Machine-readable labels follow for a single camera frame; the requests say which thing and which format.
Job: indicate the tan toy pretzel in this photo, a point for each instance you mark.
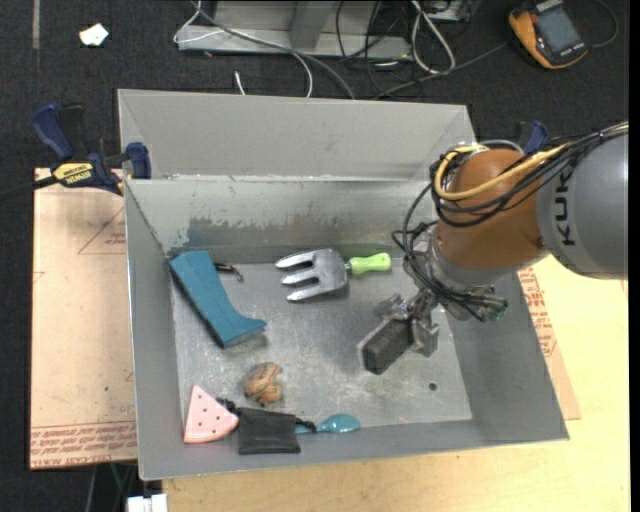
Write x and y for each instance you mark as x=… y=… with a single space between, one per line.
x=262 y=382

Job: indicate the brown cardboard board red print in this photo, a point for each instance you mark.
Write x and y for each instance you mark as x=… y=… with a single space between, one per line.
x=75 y=300

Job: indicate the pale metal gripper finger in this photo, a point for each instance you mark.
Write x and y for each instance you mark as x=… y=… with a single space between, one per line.
x=389 y=306
x=428 y=339

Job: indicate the grey metal bin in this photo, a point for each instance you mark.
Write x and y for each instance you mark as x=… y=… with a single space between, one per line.
x=320 y=350

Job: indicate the pink toy watermelon slice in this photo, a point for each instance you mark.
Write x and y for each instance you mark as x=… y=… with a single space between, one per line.
x=205 y=420

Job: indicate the small black and orange clip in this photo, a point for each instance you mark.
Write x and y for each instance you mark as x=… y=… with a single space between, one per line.
x=226 y=268

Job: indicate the dark grey rectangular block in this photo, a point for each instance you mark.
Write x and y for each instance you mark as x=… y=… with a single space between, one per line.
x=387 y=347

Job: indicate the teal plastic spoon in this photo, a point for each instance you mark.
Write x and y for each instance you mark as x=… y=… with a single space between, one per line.
x=340 y=424

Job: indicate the teal boot-shaped block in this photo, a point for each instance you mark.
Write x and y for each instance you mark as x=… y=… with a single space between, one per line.
x=215 y=295

